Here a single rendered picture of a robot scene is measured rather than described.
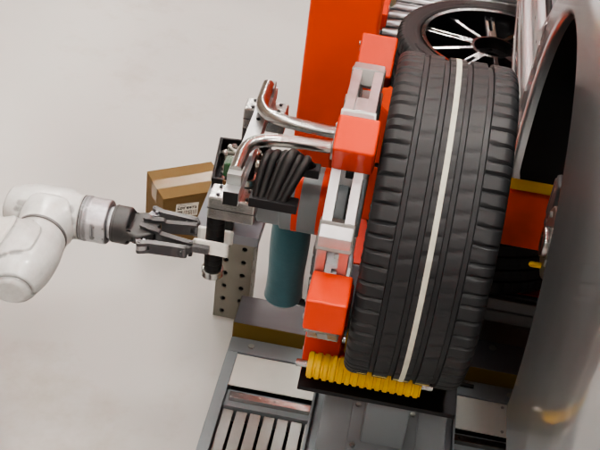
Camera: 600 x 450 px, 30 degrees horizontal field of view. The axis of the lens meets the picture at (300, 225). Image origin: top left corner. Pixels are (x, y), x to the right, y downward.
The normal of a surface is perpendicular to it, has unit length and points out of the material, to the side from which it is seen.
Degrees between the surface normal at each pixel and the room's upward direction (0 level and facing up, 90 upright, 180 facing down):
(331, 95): 90
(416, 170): 42
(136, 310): 0
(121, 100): 0
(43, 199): 9
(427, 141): 30
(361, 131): 35
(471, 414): 0
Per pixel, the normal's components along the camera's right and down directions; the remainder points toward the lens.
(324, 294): 0.11, -0.80
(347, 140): 0.00, -0.33
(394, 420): -0.16, 0.57
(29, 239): 0.53, -0.58
